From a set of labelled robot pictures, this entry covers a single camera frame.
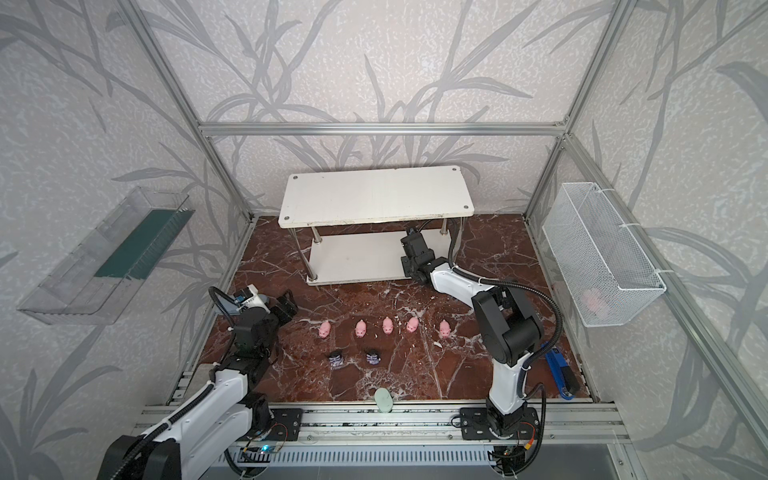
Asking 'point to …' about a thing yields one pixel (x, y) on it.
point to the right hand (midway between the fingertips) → (417, 248)
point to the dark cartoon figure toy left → (336, 359)
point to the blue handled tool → (566, 377)
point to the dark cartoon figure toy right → (373, 358)
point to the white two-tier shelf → (349, 224)
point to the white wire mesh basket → (605, 278)
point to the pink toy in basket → (591, 299)
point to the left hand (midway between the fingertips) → (286, 286)
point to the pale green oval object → (383, 400)
